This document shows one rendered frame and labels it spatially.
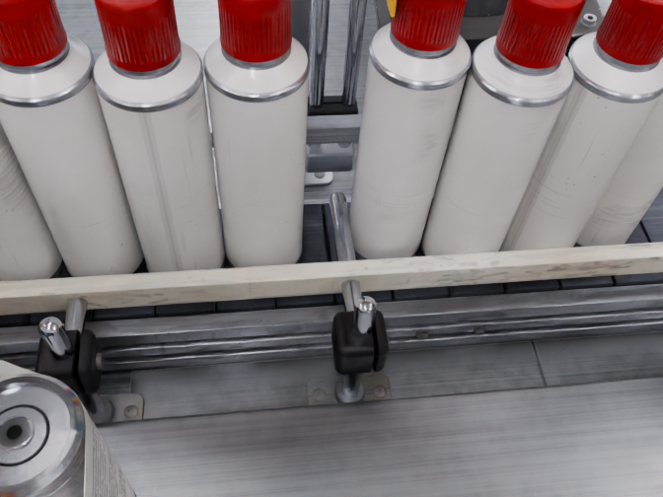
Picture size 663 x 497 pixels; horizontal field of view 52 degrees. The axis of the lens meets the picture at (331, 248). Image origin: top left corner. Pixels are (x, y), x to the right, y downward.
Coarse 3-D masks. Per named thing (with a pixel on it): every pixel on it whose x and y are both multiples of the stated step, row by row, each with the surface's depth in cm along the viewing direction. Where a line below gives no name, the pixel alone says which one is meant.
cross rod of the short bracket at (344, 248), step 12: (336, 192) 46; (336, 204) 45; (336, 216) 45; (348, 216) 45; (336, 228) 44; (348, 228) 44; (336, 240) 44; (348, 240) 44; (336, 252) 44; (348, 252) 43; (348, 288) 42; (360, 288) 42; (348, 300) 41
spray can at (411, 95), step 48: (432, 0) 31; (384, 48) 34; (432, 48) 33; (384, 96) 35; (432, 96) 34; (384, 144) 37; (432, 144) 37; (384, 192) 40; (432, 192) 42; (384, 240) 44
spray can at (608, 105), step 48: (624, 0) 32; (576, 48) 35; (624, 48) 33; (576, 96) 35; (624, 96) 34; (576, 144) 37; (624, 144) 37; (528, 192) 42; (576, 192) 40; (528, 240) 44; (576, 240) 45
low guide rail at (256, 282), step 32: (416, 256) 43; (448, 256) 43; (480, 256) 43; (512, 256) 43; (544, 256) 43; (576, 256) 43; (608, 256) 44; (640, 256) 44; (0, 288) 40; (32, 288) 40; (64, 288) 40; (96, 288) 40; (128, 288) 40; (160, 288) 40; (192, 288) 41; (224, 288) 41; (256, 288) 42; (288, 288) 42; (320, 288) 42; (384, 288) 43
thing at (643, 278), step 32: (320, 224) 48; (640, 224) 50; (320, 256) 47; (416, 288) 46; (448, 288) 46; (480, 288) 46; (512, 288) 46; (544, 288) 46; (576, 288) 47; (0, 320) 42; (32, 320) 42; (96, 320) 44
